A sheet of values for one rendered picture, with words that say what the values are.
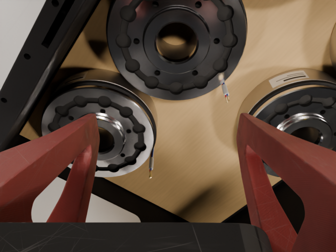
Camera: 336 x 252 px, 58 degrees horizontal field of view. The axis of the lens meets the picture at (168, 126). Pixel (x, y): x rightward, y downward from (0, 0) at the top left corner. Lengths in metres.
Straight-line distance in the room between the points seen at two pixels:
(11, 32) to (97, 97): 0.22
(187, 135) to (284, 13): 0.14
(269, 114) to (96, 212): 0.19
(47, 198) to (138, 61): 0.16
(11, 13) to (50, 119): 0.19
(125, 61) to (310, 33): 0.15
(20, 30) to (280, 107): 0.32
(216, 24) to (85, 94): 0.12
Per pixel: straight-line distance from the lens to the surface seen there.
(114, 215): 0.34
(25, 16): 0.43
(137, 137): 0.27
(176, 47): 0.26
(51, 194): 0.32
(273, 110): 0.27
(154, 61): 0.23
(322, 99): 0.28
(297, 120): 0.27
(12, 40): 0.45
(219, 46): 0.23
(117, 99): 0.25
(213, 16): 0.22
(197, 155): 0.33
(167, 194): 0.37
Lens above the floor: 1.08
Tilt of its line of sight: 55 degrees down
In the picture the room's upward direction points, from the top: 179 degrees counter-clockwise
